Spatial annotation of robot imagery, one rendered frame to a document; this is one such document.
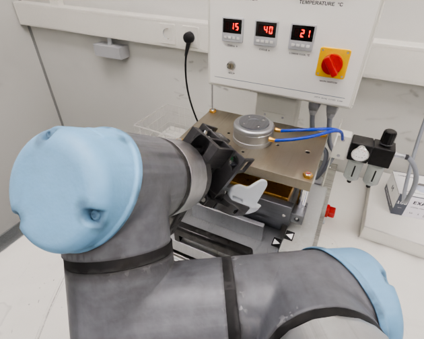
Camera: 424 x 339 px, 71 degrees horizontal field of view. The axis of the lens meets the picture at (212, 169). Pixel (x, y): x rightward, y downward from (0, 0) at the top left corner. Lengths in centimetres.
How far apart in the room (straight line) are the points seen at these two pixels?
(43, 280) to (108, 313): 69
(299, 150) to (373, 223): 44
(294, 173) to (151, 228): 36
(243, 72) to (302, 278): 55
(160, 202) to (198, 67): 106
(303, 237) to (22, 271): 71
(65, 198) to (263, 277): 13
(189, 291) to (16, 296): 72
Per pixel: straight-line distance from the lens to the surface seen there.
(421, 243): 97
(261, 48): 67
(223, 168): 35
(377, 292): 22
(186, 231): 55
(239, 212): 41
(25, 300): 88
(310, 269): 21
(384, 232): 95
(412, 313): 88
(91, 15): 147
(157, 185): 20
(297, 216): 55
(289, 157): 56
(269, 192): 55
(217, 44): 71
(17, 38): 189
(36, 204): 19
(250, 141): 56
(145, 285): 20
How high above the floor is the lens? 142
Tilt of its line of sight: 37 degrees down
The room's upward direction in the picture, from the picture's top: straight up
